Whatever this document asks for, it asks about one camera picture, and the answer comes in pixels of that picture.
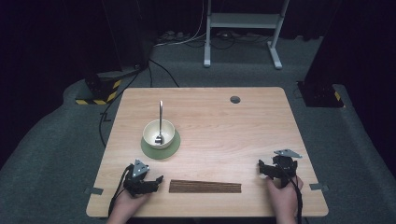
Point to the cream ceramic bowl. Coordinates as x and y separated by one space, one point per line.
151 130

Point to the dark round table grommet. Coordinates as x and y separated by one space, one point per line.
235 99

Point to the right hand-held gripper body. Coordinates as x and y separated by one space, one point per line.
285 169

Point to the person's right hand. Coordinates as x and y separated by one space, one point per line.
285 199

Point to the white metal stand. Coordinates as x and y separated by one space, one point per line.
243 20

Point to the row of brown wooden chopsticks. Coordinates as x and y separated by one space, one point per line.
202 186

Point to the power strip with plugs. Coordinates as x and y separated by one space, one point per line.
170 36

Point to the round green coaster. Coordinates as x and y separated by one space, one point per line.
162 154

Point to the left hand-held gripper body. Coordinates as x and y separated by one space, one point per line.
137 182

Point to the metal spoon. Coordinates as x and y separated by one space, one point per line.
161 115

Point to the grey tape piece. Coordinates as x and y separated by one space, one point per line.
318 187
93 191

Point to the black stand with striped base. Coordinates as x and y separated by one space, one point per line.
102 88
323 93

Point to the person's left hand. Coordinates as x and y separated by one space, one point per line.
130 203

